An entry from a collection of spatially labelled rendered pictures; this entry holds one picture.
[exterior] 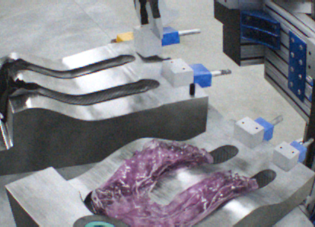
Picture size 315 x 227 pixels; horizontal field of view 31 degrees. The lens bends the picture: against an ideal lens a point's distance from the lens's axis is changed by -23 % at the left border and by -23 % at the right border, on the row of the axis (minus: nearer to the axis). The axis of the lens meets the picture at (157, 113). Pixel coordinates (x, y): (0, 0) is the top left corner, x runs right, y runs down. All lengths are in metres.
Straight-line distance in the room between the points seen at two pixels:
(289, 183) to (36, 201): 0.44
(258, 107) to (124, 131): 1.89
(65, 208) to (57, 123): 0.26
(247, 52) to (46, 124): 0.74
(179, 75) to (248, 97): 1.88
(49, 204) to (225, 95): 2.24
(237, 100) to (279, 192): 2.03
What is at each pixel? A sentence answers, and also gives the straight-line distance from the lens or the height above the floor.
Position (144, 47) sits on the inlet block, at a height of 0.92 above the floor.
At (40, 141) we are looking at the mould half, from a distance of 1.11.
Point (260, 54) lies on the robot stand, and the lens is 1.72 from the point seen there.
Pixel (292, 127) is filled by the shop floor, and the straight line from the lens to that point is 2.90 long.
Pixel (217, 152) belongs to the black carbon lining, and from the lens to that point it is 1.12.
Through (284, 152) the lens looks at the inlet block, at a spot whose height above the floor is 0.88.
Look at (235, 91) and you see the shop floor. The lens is 3.11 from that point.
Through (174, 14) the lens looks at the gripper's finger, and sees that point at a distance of 1.28.
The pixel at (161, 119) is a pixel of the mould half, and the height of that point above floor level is 0.86.
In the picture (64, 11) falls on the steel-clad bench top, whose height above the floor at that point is 0.80.
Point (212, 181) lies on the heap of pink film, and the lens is 0.94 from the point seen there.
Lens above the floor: 1.46
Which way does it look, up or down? 30 degrees down
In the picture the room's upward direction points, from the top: 2 degrees clockwise
